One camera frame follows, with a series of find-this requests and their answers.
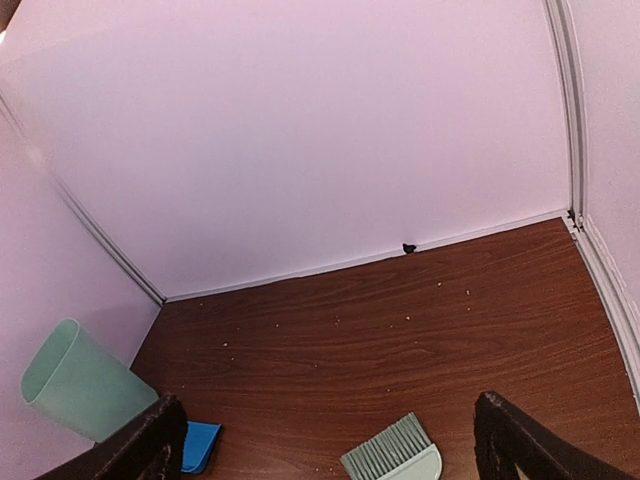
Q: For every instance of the left aluminium corner post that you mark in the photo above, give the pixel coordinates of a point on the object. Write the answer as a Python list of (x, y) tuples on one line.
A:
[(78, 210)]

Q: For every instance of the right aluminium corner post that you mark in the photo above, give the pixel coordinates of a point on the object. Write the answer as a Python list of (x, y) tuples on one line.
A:
[(563, 33)]

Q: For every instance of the blue plastic dustpan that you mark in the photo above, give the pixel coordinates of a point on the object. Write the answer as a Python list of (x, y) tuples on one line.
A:
[(198, 446)]

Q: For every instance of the aluminium corner post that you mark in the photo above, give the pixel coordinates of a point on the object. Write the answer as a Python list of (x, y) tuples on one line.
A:
[(563, 33), (78, 210)]

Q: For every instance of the mint green hand brush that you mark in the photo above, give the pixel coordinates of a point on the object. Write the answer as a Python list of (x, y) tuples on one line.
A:
[(402, 451)]

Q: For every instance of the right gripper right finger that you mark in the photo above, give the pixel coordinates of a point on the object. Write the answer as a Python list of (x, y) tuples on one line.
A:
[(509, 444)]

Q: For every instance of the green plastic trash bin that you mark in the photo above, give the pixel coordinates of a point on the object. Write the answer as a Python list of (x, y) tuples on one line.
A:
[(81, 386)]

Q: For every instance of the tiny black scrap at wall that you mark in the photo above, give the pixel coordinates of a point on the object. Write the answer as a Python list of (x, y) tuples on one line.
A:
[(409, 248)]

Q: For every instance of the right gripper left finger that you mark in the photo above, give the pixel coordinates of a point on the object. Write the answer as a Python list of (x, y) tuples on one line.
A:
[(150, 446)]

